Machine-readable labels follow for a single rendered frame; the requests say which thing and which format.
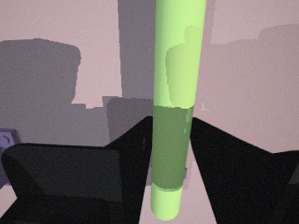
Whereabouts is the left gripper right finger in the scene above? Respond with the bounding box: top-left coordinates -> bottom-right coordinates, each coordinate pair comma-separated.
190,117 -> 299,224

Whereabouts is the light green long rod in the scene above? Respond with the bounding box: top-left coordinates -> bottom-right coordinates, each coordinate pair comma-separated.
150,0 -> 206,220

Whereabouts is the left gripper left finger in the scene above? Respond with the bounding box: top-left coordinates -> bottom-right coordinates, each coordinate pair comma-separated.
1,116 -> 153,224

